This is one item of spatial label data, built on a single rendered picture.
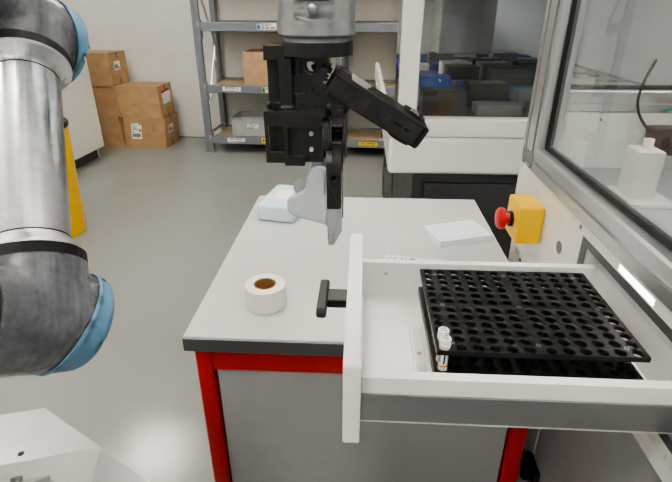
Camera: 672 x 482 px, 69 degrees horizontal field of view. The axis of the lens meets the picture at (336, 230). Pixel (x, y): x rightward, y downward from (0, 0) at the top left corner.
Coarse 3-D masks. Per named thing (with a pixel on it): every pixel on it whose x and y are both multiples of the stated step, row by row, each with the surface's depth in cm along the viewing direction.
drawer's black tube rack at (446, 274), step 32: (448, 288) 63; (480, 288) 63; (512, 288) 63; (544, 288) 63; (576, 288) 63; (448, 320) 57; (480, 320) 57; (512, 320) 61; (544, 320) 57; (576, 320) 57; (608, 320) 57; (480, 352) 51; (512, 352) 56; (544, 352) 51; (576, 352) 51; (608, 352) 52; (640, 352) 52
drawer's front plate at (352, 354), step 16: (352, 240) 69; (352, 256) 65; (352, 272) 61; (352, 288) 58; (352, 304) 55; (352, 320) 52; (352, 336) 49; (352, 352) 47; (352, 368) 46; (352, 384) 47; (352, 400) 48; (352, 416) 49; (352, 432) 50
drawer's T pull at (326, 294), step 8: (328, 280) 62; (320, 288) 61; (328, 288) 61; (320, 296) 59; (328, 296) 59; (336, 296) 59; (344, 296) 59; (320, 304) 57; (328, 304) 59; (336, 304) 59; (344, 304) 59; (320, 312) 57
